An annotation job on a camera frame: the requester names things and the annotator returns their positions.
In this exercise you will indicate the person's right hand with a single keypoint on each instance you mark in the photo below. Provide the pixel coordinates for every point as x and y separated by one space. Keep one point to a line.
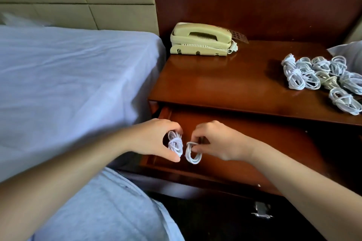
223 142

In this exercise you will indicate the person's left hand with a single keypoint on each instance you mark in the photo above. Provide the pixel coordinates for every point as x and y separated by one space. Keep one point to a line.
152 136

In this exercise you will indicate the dark wooden drawer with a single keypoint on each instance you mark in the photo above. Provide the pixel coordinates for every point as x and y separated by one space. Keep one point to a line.
271 136

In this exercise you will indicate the person's left forearm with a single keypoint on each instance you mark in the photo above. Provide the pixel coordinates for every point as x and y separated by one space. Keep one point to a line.
62 181

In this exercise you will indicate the person's right forearm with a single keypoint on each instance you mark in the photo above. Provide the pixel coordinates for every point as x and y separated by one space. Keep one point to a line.
311 187

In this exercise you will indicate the wooden nightstand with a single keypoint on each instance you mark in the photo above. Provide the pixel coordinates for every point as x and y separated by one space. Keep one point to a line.
226 80

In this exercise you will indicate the person's grey clothing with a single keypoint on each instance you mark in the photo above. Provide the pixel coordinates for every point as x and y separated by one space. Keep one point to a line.
107 210

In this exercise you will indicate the left bed white sheet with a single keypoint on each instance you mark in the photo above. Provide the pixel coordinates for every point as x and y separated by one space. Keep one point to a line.
62 91

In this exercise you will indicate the white pillow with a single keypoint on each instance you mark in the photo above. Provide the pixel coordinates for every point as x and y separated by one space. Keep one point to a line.
20 20

